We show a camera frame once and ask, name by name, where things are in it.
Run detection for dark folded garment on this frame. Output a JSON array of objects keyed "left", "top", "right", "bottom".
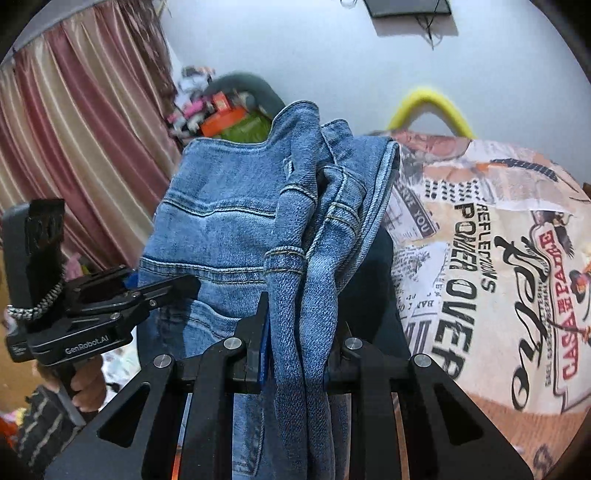
[{"left": 339, "top": 226, "right": 411, "bottom": 359}]

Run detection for pile of clutter items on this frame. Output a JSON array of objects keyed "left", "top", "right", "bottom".
[{"left": 166, "top": 66, "right": 215, "bottom": 142}]

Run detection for blue denim jeans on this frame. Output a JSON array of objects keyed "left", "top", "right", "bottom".
[{"left": 137, "top": 101, "right": 399, "bottom": 479}]

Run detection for newspaper print bed cover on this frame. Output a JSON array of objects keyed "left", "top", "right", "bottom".
[{"left": 384, "top": 130, "right": 590, "bottom": 479}]

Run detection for striped red curtain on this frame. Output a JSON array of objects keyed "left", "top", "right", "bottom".
[{"left": 1, "top": 1, "right": 180, "bottom": 267}]

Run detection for green storage box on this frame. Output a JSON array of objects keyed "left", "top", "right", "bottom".
[{"left": 217, "top": 113, "right": 271, "bottom": 143}]

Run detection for grey plush cushion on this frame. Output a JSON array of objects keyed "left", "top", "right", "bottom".
[{"left": 204, "top": 72, "right": 286, "bottom": 119}]

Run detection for yellow curved pillow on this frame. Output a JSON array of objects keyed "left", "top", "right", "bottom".
[{"left": 388, "top": 87, "right": 476, "bottom": 139}]

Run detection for orange box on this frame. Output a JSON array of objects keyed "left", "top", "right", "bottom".
[{"left": 200, "top": 92, "right": 247, "bottom": 137}]

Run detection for person left hand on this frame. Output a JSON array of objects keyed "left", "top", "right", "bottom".
[{"left": 33, "top": 356, "right": 106, "bottom": 413}]

